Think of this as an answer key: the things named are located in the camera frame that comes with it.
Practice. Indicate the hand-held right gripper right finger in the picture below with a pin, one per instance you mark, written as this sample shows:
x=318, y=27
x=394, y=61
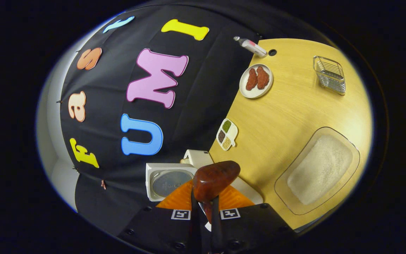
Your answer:
x=216, y=233

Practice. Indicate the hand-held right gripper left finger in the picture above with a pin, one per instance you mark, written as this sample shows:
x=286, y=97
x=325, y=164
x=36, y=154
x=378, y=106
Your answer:
x=195, y=233

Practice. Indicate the brown wooden spoon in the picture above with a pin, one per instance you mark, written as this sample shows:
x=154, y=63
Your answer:
x=213, y=180

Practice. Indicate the white rice cooker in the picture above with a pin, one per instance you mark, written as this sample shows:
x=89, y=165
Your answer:
x=169, y=183

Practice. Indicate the clear tray of white rice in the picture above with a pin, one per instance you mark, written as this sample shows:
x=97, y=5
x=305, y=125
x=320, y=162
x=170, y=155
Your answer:
x=319, y=169

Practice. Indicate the toasted bread slice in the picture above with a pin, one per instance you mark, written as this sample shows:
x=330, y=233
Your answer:
x=184, y=161

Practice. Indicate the white toaster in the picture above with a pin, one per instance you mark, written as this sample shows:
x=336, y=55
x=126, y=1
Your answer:
x=199, y=158

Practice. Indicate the white divided grain dish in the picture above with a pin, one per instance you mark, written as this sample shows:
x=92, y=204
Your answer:
x=233, y=133

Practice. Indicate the pink cloth clip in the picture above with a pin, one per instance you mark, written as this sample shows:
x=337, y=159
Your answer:
x=103, y=184

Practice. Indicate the white round plate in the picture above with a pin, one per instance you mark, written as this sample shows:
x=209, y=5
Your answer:
x=256, y=94

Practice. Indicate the black backdrop cloth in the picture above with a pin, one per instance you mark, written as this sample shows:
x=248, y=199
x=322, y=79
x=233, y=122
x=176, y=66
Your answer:
x=206, y=88

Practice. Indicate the red sausage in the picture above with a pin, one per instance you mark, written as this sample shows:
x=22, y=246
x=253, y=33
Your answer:
x=251, y=79
x=263, y=77

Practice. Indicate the black table grommet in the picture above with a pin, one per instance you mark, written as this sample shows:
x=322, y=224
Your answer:
x=272, y=52

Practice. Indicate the clear bottle pink label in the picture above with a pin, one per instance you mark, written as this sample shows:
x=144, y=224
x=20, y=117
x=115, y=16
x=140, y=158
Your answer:
x=252, y=46

